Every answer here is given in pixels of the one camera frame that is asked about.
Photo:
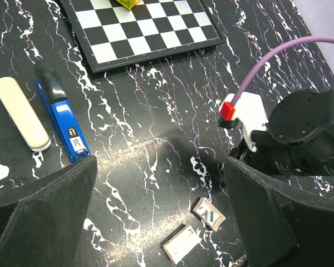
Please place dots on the grey beige stapler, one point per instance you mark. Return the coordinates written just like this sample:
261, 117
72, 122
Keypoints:
23, 115

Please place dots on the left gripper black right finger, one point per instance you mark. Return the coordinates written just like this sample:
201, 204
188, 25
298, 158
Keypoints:
279, 224

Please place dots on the blue stapler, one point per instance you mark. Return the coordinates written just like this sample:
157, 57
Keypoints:
60, 111

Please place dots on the black white checkerboard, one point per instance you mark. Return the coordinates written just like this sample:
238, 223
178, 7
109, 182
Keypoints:
112, 36

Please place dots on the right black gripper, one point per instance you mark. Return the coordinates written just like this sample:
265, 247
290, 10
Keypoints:
314, 158

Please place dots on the staple box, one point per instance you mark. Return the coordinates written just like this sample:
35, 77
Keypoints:
181, 244
209, 214

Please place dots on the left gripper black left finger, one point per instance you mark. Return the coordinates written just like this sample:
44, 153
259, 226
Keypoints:
41, 222

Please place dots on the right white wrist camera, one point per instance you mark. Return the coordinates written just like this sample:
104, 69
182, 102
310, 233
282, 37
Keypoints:
248, 113

